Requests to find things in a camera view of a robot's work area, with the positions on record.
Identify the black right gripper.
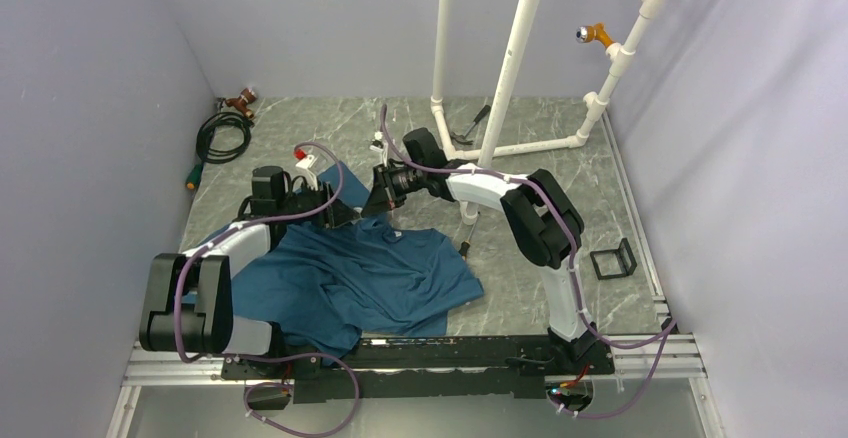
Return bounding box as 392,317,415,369
361,163,426,219

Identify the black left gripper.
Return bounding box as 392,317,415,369
278,177,359,230

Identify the blue t-shirt garment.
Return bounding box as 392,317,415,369
177,164,486,361

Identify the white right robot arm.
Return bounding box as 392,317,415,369
361,128,615,375

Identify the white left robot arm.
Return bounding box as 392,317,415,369
138,166,359,378

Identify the orange hook peg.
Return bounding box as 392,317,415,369
575,23,615,49

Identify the white PVC pipe rack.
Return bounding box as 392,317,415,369
429,0,686,226

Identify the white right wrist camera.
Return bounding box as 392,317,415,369
369,131,389,165

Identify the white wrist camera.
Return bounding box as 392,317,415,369
369,131,389,165
293,148,323,190

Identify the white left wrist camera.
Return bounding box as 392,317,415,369
293,148,323,190

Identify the black handled screwdriver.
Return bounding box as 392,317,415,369
458,221,478,260

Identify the black handled hammer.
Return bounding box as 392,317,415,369
450,104,491,146

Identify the black coiled cable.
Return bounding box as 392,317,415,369
185,110,256,191

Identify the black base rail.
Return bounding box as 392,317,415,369
221,334,615,404

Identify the black open frame box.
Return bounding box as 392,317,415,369
589,237,638,281

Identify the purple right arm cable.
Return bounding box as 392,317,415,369
378,103,678,421

